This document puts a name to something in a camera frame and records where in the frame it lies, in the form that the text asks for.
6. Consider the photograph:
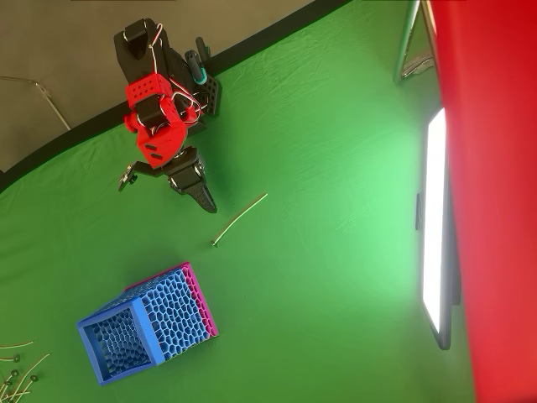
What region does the thin green-white stick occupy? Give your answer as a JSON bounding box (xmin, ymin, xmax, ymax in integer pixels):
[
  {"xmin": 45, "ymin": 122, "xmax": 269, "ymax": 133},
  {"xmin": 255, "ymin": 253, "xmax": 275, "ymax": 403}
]
[{"xmin": 211, "ymin": 192, "xmax": 269, "ymax": 248}]

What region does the blue honeycomb basket magenta base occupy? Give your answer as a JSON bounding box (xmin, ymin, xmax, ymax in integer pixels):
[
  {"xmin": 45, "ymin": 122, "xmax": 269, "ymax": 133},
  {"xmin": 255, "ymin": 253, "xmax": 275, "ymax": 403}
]
[{"xmin": 76, "ymin": 261, "xmax": 220, "ymax": 386}]

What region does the green cloth black rim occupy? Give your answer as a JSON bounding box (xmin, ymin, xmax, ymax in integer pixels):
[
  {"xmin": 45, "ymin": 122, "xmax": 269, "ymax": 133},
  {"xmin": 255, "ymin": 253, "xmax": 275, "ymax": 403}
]
[{"xmin": 0, "ymin": 0, "xmax": 479, "ymax": 403}]

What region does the thin grey metal rod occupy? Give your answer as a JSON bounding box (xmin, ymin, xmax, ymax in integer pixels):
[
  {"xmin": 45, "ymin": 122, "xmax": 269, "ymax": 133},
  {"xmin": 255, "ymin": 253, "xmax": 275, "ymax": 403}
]
[{"xmin": 0, "ymin": 76, "xmax": 72, "ymax": 132}]

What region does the white LED light panel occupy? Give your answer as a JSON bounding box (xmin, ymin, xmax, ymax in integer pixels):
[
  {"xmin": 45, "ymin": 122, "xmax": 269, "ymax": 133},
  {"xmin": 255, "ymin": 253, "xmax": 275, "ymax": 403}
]
[{"xmin": 414, "ymin": 107, "xmax": 462, "ymax": 352}]

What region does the chrome metal stand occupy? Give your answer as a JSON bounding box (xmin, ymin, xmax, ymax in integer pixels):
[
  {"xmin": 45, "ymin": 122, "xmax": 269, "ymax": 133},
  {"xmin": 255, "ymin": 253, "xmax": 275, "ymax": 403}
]
[{"xmin": 392, "ymin": 0, "xmax": 438, "ymax": 86}]

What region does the large red cloth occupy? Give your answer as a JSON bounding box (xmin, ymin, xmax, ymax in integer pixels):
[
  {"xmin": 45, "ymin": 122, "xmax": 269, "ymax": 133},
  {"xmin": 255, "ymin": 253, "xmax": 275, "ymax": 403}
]
[{"xmin": 426, "ymin": 0, "xmax": 537, "ymax": 403}]

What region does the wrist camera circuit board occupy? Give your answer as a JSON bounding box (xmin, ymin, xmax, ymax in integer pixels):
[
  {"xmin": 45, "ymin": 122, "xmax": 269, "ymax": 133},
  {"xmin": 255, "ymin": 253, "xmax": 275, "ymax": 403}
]
[{"xmin": 117, "ymin": 161, "xmax": 140, "ymax": 193}]

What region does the white red wrist cable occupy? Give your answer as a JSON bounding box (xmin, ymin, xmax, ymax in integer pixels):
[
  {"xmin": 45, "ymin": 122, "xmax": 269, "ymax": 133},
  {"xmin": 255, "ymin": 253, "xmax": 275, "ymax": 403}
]
[{"xmin": 169, "ymin": 89, "xmax": 204, "ymax": 123}]

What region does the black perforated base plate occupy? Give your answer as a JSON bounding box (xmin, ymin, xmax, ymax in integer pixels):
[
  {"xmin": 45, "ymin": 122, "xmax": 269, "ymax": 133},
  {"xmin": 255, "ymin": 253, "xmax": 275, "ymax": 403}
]
[{"xmin": 196, "ymin": 75, "xmax": 222, "ymax": 118}]

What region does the black clamp teal ring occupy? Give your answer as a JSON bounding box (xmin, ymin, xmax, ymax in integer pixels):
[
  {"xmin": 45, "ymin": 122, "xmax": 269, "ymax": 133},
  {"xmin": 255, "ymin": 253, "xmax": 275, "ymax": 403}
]
[{"xmin": 184, "ymin": 49, "xmax": 210, "ymax": 86}]

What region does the white red arm cable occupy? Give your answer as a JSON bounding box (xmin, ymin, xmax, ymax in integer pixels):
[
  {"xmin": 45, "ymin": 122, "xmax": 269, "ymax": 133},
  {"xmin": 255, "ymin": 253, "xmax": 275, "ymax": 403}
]
[{"xmin": 144, "ymin": 23, "xmax": 169, "ymax": 81}]

